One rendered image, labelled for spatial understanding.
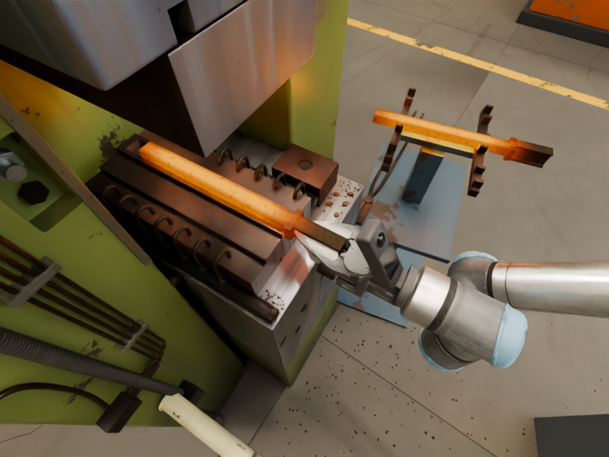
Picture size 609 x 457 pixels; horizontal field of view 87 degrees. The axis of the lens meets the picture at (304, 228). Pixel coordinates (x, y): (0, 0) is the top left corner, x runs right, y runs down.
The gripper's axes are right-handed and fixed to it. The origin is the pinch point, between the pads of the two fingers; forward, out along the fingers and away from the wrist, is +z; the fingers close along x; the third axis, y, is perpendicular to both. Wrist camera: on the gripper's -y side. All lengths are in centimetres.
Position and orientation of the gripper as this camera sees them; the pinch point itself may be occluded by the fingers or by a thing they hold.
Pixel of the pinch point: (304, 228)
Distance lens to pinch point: 55.8
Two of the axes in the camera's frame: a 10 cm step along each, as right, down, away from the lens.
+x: 5.1, -7.3, 4.6
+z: -8.6, -4.3, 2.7
